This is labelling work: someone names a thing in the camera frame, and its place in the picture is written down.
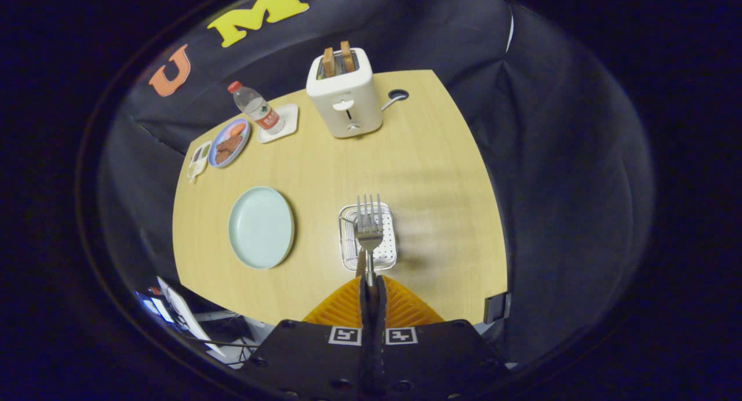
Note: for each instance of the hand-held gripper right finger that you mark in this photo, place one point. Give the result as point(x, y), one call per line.
point(381, 314)

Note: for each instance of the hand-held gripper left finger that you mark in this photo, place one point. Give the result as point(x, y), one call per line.
point(364, 314)

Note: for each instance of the mint green plate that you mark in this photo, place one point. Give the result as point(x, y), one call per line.
point(261, 227)

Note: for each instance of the white paper sheets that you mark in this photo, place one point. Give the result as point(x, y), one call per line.
point(185, 314)

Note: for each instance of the white square coaster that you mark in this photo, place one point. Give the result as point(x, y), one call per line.
point(288, 117)

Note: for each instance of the blue lit screen device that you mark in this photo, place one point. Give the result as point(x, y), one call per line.
point(152, 303)

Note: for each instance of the white toaster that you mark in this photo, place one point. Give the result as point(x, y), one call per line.
point(348, 99)

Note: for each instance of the blue plate with food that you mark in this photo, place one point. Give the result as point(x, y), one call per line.
point(229, 143)

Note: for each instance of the white condiment tray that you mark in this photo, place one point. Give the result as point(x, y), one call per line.
point(199, 160)

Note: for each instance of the black backdrop cloth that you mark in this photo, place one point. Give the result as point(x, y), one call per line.
point(550, 157)

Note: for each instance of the red-capped water bottle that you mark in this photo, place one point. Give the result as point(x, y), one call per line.
point(258, 108)

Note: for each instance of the black table bracket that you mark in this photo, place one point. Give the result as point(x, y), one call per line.
point(495, 308)

